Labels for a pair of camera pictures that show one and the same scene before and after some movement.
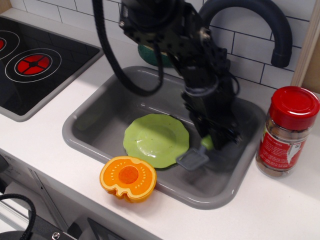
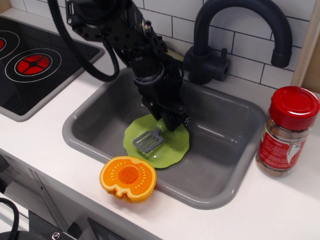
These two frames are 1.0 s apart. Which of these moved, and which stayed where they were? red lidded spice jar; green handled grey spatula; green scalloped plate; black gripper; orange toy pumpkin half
Moved: black gripper; green handled grey spatula
Stayed: green scalloped plate; red lidded spice jar; orange toy pumpkin half
